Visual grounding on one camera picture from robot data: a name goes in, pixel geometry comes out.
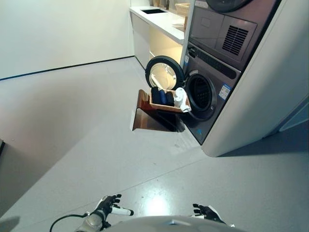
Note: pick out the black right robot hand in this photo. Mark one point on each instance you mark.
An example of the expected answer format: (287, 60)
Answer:
(208, 213)

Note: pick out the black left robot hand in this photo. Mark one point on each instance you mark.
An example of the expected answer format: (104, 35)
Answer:
(106, 204)

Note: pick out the blue garment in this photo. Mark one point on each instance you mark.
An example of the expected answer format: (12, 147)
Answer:
(163, 97)

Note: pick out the black garment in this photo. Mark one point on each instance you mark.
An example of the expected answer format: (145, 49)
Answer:
(155, 95)
(169, 98)

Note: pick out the white garment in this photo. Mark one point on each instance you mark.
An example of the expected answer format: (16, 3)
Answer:
(179, 95)

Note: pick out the grey robot torso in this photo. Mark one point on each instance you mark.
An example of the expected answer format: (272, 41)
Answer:
(173, 224)

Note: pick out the brown translucent stool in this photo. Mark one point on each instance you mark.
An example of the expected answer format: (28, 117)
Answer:
(144, 120)

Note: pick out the rectangular wicker laundry basket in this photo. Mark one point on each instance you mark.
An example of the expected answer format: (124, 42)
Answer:
(166, 107)

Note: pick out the blue white energy label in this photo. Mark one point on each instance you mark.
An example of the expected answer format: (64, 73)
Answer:
(225, 91)

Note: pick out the round black washer door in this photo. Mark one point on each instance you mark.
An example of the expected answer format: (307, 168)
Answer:
(152, 65)

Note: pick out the blue white rectangular sticker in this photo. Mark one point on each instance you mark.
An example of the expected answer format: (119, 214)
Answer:
(186, 61)

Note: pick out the grey stacked dryer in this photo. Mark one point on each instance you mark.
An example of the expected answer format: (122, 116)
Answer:
(207, 29)

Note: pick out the white counter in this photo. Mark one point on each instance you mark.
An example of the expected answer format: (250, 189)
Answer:
(159, 20)

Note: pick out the black countertop sink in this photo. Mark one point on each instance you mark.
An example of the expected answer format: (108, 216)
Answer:
(152, 11)

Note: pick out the small wicker basket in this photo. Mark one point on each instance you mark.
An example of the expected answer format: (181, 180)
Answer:
(182, 8)

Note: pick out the metal faucet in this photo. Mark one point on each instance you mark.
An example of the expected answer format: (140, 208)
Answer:
(166, 3)

